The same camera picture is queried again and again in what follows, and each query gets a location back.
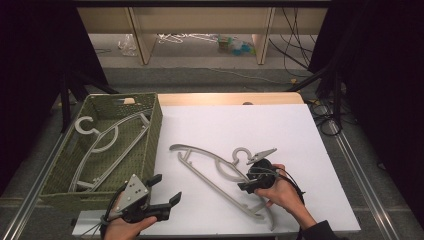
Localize person's right hand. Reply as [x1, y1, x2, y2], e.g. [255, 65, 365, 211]
[254, 163, 318, 231]

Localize coiled black floor cables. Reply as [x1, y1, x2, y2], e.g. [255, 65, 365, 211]
[308, 98, 344, 138]

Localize white table mat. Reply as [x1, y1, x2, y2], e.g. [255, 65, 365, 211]
[71, 103, 362, 237]

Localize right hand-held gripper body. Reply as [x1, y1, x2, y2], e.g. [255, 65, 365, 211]
[246, 148, 278, 190]

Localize grey plastic clothes hanger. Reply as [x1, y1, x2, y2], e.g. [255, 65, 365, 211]
[71, 111, 152, 194]
[169, 143, 278, 232]
[68, 113, 151, 194]

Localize aluminium rail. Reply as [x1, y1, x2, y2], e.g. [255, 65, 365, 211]
[328, 119, 401, 240]
[0, 131, 79, 240]

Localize white wire hangers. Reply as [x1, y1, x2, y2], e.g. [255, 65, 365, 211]
[157, 32, 219, 45]

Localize green woven basket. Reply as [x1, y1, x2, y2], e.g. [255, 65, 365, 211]
[39, 92, 164, 213]

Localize person's left hand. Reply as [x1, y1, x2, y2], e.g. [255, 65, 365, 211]
[103, 216, 158, 240]

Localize light wooden shelf unit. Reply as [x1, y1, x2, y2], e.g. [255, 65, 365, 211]
[77, 6, 329, 66]

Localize left hand-held gripper cable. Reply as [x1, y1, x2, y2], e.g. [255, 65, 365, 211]
[78, 184, 128, 238]

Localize hanging black cables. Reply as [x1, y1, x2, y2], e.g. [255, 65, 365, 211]
[268, 6, 318, 69]

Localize thin pale floor cable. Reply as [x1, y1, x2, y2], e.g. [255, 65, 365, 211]
[206, 67, 291, 86]

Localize black curtain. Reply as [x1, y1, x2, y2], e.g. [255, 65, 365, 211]
[308, 0, 424, 231]
[0, 0, 109, 198]

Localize right hand-held gripper cable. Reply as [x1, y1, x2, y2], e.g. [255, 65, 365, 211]
[276, 167, 306, 205]

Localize black metal stand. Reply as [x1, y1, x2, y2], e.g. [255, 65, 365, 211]
[286, 63, 344, 131]
[59, 71, 119, 134]

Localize clear plastic bag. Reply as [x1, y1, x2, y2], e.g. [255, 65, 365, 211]
[117, 33, 138, 57]

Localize colourful toy pile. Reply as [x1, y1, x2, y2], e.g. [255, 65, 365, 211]
[217, 34, 256, 57]

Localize hand-held gripper cable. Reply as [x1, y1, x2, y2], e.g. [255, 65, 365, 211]
[78, 184, 128, 238]
[276, 167, 306, 205]

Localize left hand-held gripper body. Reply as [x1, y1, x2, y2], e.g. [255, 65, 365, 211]
[114, 173, 158, 224]

